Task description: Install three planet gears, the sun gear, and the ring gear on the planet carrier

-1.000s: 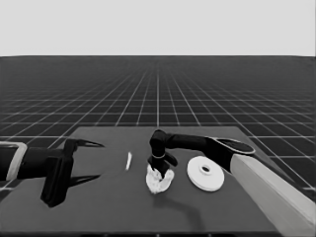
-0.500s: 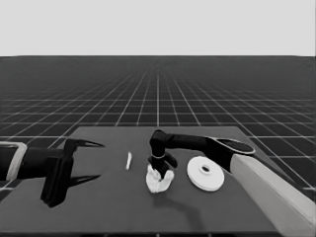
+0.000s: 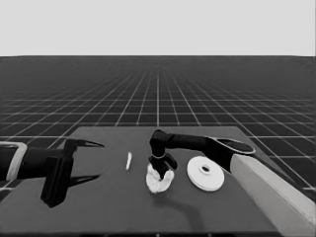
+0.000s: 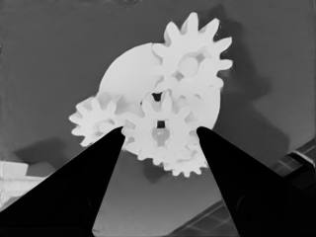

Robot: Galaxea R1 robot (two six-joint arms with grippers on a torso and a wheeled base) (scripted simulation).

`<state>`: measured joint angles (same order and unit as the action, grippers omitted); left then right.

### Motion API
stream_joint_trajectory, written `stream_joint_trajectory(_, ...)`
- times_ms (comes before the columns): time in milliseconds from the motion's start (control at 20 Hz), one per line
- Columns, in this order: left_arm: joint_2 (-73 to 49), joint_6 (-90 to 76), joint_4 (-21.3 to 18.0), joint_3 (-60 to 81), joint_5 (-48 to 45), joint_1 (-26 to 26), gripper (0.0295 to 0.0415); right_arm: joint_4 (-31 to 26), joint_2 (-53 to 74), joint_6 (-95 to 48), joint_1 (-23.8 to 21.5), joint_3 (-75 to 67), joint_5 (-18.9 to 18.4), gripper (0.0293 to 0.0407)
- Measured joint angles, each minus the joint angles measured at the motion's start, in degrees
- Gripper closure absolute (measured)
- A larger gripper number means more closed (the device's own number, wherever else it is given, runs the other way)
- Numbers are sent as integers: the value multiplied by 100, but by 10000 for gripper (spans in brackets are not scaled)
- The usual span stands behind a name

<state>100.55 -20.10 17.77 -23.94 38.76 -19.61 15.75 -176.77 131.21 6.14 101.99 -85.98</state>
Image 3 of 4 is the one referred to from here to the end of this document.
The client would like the small thin white T-shaped piece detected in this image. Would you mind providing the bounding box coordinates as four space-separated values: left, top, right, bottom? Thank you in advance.
124 151 133 172

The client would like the large thick white disc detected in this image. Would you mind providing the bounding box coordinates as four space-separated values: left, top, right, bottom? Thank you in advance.
187 156 226 193

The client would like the white round carrier with pins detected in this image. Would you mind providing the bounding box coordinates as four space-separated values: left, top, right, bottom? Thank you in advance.
145 163 175 195

